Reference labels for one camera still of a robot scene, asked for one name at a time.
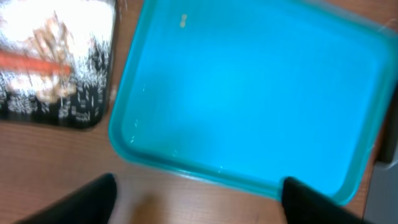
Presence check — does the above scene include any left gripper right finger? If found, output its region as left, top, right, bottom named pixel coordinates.
left=281, top=177, right=370, bottom=224

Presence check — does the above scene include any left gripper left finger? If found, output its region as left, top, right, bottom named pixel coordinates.
left=16, top=174, right=117, bottom=224

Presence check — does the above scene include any orange carrot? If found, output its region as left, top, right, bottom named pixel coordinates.
left=1, top=51, right=72, bottom=77

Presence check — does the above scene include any teal serving tray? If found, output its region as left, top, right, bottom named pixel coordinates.
left=108, top=0, right=397, bottom=205

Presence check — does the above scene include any black plastic bin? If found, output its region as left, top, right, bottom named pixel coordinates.
left=0, top=0, right=118, bottom=129

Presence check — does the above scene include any peanut shells and rice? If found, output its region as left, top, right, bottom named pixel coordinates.
left=0, top=0, right=116, bottom=122

